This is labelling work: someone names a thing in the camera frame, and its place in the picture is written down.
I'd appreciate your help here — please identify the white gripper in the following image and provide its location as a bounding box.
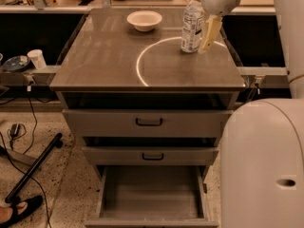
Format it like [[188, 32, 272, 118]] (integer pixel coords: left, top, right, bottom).
[[199, 0, 240, 54]]

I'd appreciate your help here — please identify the clear plastic water bottle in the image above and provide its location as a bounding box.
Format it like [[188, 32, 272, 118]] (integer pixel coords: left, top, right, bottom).
[[180, 0, 203, 53]]

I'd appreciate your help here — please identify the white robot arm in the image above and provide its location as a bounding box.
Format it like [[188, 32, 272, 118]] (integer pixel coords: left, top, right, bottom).
[[220, 0, 304, 228]]

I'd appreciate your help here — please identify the grey drawer cabinet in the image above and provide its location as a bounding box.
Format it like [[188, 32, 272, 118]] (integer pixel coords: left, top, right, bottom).
[[49, 7, 247, 182]]

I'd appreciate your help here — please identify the top drawer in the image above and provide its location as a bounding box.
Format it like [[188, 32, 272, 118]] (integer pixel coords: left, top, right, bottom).
[[63, 109, 232, 138]]

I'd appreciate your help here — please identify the middle drawer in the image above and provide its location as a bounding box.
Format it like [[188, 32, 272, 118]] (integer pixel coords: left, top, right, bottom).
[[82, 146, 219, 166]]

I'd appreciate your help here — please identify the open bottom drawer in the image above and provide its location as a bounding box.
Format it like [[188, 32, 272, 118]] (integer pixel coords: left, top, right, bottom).
[[85, 165, 219, 228]]

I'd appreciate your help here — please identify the white bowl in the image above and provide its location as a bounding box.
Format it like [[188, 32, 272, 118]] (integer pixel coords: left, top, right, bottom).
[[126, 10, 162, 32]]

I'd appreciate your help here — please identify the white paper cup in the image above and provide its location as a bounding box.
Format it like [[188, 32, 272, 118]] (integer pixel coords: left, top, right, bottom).
[[28, 49, 47, 69]]

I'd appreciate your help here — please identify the dark blue bowl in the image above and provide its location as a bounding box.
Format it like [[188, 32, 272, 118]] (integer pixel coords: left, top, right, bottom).
[[3, 55, 30, 72]]

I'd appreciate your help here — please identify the black pole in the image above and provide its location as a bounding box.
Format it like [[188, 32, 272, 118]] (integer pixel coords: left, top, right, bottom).
[[5, 133, 63, 203]]

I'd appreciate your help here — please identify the black power adapter left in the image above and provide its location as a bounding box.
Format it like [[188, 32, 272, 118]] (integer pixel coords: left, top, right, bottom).
[[9, 123, 20, 138]]

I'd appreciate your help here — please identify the black shoe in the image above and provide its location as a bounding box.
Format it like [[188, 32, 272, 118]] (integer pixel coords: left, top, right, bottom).
[[0, 196, 43, 228]]

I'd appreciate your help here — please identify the black cable left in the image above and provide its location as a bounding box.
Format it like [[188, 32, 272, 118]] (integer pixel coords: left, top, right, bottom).
[[0, 85, 53, 228]]

